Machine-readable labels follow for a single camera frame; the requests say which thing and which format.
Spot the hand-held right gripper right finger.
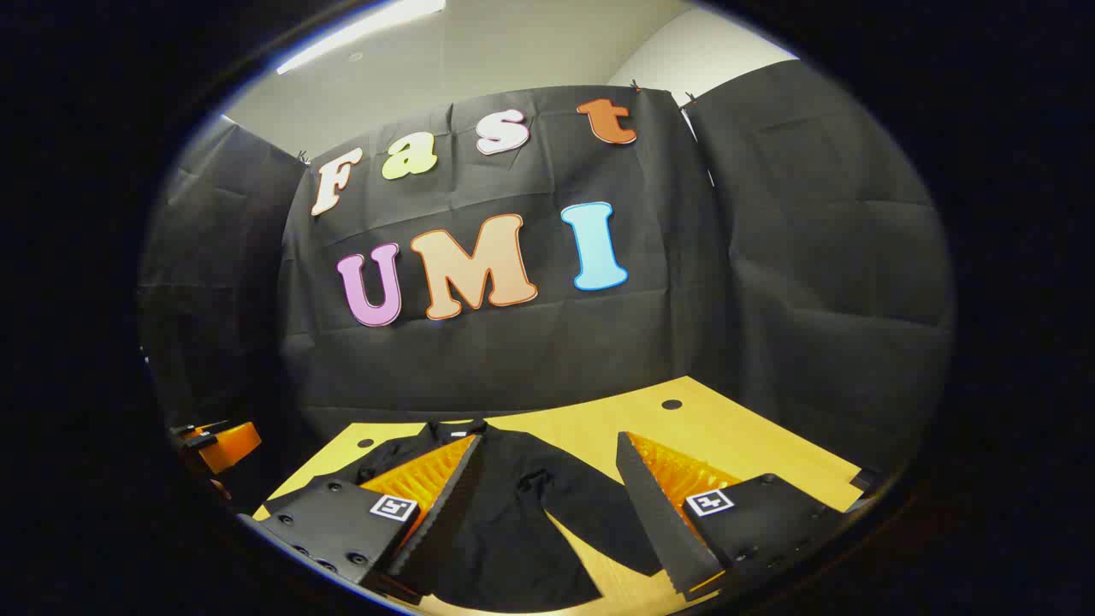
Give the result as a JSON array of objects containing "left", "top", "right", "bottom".
[{"left": 614, "top": 430, "right": 865, "bottom": 600}]

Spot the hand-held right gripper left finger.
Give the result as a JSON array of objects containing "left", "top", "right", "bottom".
[{"left": 238, "top": 432, "right": 486, "bottom": 607}]

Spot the black button jacket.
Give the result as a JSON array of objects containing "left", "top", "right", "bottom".
[{"left": 263, "top": 418, "right": 666, "bottom": 613}]

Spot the black backdrop cloth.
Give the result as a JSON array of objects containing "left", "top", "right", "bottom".
[{"left": 137, "top": 60, "right": 955, "bottom": 506}]

